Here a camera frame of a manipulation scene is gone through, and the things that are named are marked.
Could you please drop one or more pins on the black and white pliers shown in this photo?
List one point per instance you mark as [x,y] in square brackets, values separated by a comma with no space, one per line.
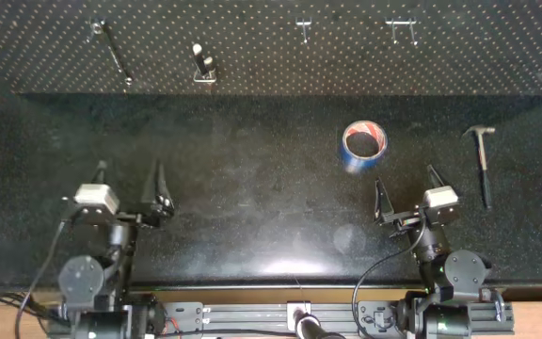
[200,59]

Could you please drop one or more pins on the hammer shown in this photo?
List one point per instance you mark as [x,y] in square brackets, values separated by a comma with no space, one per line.
[483,155]

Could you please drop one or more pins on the mounting rail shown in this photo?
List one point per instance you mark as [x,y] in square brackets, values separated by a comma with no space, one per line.
[252,320]

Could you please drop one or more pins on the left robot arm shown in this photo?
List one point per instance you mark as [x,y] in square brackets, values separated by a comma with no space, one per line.
[80,278]

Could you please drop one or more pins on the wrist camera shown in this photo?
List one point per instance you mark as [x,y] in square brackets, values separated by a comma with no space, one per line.
[96,200]
[441,203]

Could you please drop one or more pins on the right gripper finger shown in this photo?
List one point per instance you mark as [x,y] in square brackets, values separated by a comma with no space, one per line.
[435,179]
[384,202]

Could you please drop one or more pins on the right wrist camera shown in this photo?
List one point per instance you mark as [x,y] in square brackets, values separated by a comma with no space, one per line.
[441,203]

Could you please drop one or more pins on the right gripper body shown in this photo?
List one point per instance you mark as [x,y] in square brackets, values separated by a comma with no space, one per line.
[405,221]

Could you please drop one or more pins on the roll of blue tape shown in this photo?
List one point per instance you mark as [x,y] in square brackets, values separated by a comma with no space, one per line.
[353,160]

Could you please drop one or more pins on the wrench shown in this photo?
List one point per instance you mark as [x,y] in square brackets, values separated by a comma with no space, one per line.
[113,52]

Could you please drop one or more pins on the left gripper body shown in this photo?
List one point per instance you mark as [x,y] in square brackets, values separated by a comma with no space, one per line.
[137,220]

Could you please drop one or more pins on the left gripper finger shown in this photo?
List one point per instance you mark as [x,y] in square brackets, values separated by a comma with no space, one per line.
[100,174]
[158,198]

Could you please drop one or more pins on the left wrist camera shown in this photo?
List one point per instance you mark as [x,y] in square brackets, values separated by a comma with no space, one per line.
[96,200]

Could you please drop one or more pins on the black pegboard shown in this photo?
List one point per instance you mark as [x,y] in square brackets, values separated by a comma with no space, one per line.
[271,52]

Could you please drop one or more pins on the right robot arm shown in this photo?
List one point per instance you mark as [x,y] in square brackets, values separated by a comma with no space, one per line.
[461,273]

